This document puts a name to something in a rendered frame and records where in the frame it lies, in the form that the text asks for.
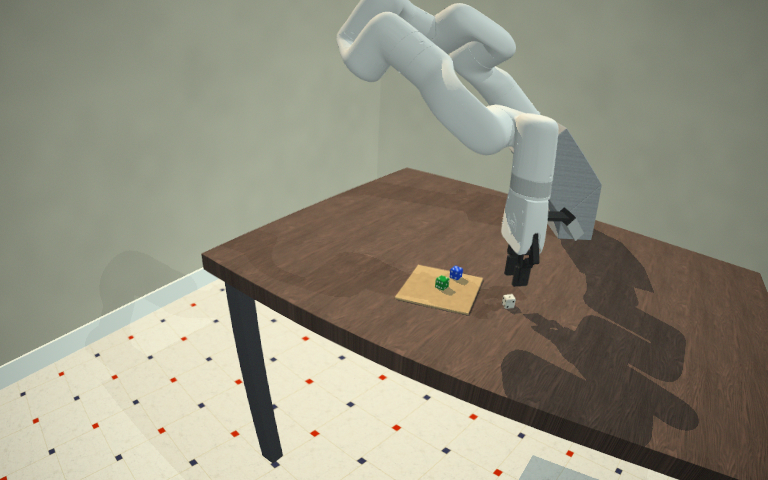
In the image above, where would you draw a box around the green die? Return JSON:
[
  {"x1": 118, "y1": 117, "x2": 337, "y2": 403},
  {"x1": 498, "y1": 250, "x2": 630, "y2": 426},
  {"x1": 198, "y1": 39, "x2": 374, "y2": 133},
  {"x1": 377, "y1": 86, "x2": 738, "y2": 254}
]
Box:
[{"x1": 435, "y1": 275, "x2": 449, "y2": 290}]

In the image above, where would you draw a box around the white die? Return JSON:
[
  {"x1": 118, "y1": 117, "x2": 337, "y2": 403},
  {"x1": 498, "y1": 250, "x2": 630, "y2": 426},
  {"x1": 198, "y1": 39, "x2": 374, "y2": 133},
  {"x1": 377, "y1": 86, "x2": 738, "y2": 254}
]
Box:
[{"x1": 502, "y1": 294, "x2": 516, "y2": 309}]

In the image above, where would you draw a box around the tan mat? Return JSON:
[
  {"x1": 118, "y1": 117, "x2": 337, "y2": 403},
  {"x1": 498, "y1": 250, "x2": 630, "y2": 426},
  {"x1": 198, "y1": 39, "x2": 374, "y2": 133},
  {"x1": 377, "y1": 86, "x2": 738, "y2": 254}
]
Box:
[{"x1": 395, "y1": 265, "x2": 483, "y2": 315}]

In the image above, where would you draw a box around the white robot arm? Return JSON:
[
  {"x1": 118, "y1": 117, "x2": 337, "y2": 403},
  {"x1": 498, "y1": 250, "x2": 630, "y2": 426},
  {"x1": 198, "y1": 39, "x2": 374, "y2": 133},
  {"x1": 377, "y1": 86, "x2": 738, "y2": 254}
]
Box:
[{"x1": 337, "y1": 0, "x2": 559, "y2": 198}]

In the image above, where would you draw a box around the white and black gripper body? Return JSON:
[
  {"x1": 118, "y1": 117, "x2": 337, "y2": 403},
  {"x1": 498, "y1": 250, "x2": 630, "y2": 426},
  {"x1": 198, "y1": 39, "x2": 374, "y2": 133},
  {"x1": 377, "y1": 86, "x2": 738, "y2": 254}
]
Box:
[{"x1": 501, "y1": 188, "x2": 551, "y2": 255}]

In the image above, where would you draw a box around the blue die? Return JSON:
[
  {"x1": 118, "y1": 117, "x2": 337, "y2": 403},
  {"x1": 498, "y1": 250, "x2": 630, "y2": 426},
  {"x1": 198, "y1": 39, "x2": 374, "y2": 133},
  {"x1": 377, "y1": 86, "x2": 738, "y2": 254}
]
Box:
[{"x1": 449, "y1": 266, "x2": 463, "y2": 280}]

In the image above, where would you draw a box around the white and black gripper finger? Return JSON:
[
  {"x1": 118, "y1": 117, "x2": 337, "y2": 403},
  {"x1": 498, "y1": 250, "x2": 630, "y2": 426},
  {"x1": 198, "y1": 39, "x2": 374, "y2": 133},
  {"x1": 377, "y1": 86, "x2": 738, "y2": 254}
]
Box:
[
  {"x1": 512, "y1": 233, "x2": 539, "y2": 287},
  {"x1": 504, "y1": 244, "x2": 518, "y2": 276}
]

